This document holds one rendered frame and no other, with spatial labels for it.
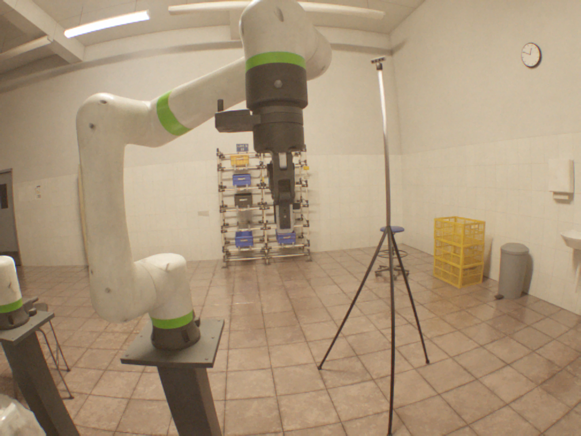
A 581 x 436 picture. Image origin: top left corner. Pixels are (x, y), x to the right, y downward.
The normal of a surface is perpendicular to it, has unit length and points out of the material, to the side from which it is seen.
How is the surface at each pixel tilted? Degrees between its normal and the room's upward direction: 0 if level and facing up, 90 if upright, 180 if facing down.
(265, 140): 90
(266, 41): 94
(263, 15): 103
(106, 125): 98
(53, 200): 90
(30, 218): 90
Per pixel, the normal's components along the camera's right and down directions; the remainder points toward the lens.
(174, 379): 0.08, 0.11
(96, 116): 0.37, 0.18
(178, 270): 0.90, -0.03
